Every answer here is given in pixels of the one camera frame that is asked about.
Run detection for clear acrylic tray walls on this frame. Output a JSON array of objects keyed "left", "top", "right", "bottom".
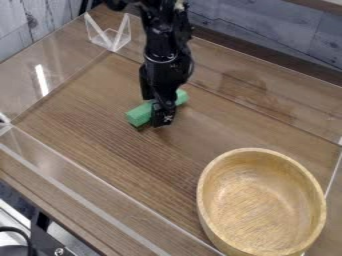
[{"left": 0, "top": 19, "right": 342, "bottom": 256}]

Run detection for green rectangular block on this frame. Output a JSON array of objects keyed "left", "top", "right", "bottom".
[{"left": 125, "top": 89, "right": 188, "bottom": 128}]

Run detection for wooden bowl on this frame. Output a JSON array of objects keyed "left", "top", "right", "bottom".
[{"left": 196, "top": 148, "right": 327, "bottom": 256}]

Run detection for black cable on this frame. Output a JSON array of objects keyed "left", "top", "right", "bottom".
[{"left": 0, "top": 223, "right": 31, "bottom": 242}]

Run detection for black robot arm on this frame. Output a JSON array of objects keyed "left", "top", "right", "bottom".
[{"left": 104, "top": 0, "right": 193, "bottom": 128}]

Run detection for clear acrylic corner bracket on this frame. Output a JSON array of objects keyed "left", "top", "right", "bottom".
[{"left": 84, "top": 13, "right": 130, "bottom": 52}]

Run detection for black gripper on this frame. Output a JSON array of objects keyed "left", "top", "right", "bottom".
[{"left": 138, "top": 53, "right": 193, "bottom": 128}]

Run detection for black table frame leg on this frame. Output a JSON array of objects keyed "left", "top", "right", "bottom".
[{"left": 30, "top": 212, "right": 68, "bottom": 256}]

